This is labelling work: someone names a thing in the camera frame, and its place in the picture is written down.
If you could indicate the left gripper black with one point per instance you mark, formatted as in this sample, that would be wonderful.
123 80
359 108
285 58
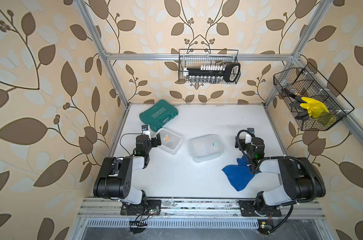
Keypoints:
153 141

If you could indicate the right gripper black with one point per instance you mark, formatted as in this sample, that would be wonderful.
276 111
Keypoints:
237 143

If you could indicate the blue cleaning cloth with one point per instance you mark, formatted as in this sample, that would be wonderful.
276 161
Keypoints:
239 176

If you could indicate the clear lunch box teal seal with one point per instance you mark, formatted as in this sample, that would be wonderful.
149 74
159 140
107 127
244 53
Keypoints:
205 148

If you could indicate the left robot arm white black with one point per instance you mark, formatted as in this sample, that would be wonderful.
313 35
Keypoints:
114 178

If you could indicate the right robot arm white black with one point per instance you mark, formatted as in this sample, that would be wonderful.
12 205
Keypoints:
300 183

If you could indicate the small clear lunch box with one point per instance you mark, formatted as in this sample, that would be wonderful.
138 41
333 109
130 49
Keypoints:
170 141

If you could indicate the green plastic tool case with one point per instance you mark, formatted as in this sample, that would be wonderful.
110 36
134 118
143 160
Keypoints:
158 115

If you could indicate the black pliers in basket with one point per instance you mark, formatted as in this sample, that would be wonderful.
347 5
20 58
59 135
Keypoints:
302 113

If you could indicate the black socket set holder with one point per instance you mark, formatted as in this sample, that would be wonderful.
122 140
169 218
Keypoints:
227 73

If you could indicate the yellow rubber glove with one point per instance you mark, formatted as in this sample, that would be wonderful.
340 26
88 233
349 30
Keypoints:
314 107

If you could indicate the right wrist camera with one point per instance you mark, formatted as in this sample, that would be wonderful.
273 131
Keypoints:
249 135

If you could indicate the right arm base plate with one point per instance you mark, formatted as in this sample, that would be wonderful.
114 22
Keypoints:
256 208

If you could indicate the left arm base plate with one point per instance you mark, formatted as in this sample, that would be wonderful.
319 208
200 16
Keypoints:
147 207

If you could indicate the side black wire basket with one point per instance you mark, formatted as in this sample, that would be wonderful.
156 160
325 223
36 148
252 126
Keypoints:
309 82

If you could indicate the back black wire basket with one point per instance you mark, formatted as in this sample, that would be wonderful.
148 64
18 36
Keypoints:
193 58

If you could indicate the aluminium front rail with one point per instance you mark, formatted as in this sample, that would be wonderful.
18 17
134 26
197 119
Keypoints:
193 208

